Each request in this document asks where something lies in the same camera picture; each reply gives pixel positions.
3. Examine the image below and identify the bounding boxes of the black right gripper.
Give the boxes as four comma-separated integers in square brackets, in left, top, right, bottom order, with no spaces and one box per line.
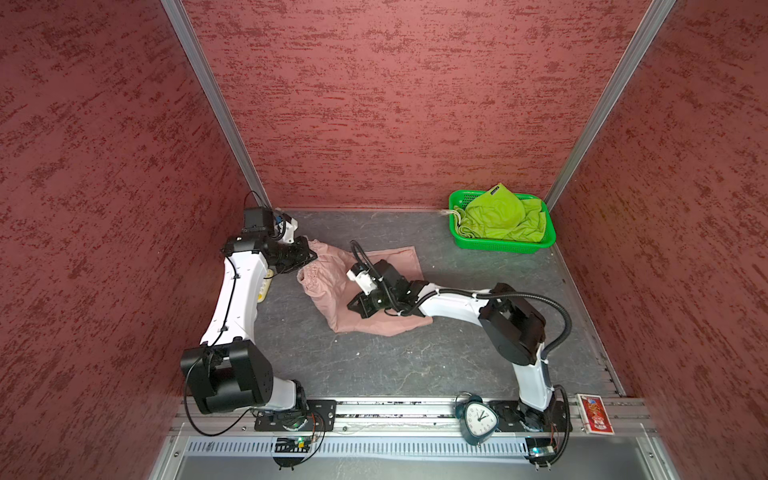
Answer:
[346,285,398,318]

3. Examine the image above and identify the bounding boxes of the pink shorts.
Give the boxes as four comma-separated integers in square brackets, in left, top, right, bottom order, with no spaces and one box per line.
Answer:
[297,240,433,337]

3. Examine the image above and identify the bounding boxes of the lime green shorts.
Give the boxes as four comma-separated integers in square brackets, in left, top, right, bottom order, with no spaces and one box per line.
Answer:
[448,183,549,244]

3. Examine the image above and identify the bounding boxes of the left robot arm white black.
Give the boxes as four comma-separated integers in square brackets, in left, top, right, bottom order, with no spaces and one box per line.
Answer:
[180,207,317,415]

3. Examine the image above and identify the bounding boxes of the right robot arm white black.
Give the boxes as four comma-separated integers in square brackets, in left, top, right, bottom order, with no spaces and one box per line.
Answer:
[346,261,554,425]

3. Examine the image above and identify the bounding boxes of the cream yellow calculator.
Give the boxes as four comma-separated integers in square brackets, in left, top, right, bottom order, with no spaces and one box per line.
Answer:
[257,269,275,303]

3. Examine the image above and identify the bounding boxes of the green plastic basket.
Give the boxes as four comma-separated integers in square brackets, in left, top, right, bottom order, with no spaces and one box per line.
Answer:
[448,190,557,254]

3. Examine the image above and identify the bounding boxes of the teal alarm clock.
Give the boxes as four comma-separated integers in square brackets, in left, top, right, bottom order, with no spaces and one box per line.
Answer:
[453,392,499,446]

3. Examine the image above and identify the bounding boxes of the left circuit board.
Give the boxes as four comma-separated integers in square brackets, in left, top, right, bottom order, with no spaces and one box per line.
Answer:
[274,437,312,456]

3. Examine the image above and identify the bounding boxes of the circuit board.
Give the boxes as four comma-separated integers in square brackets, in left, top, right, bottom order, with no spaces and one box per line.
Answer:
[525,437,558,464]
[274,437,312,456]

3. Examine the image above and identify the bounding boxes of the right circuit board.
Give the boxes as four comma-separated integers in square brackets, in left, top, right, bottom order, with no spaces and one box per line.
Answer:
[525,437,558,464]

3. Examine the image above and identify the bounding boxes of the red card packet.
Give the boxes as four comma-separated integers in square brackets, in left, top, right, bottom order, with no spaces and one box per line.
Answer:
[576,394,615,436]

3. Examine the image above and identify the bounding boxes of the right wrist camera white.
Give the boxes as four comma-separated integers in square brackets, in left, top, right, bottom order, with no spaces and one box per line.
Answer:
[347,264,376,295]

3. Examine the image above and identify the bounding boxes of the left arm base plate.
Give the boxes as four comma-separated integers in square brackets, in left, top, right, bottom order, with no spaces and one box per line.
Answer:
[254,399,338,433]

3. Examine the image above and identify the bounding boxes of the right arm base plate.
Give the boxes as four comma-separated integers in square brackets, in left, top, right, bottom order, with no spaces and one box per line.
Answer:
[488,399,572,433]

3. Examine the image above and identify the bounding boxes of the black corrugated cable conduit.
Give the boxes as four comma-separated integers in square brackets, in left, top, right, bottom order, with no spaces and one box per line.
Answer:
[349,240,573,466]

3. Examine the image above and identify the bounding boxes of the left aluminium corner post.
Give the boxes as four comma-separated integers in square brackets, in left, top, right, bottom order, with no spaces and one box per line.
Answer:
[161,0,272,207]

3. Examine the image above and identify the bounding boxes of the aluminium corner post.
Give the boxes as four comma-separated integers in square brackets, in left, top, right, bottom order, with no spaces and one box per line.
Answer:
[545,0,676,210]
[161,0,272,207]

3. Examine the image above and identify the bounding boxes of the aluminium front rail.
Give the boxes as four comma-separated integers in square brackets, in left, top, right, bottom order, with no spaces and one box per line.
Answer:
[169,397,658,437]

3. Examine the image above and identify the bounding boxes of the right aluminium corner post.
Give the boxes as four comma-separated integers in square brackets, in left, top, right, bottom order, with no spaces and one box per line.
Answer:
[545,0,676,210]

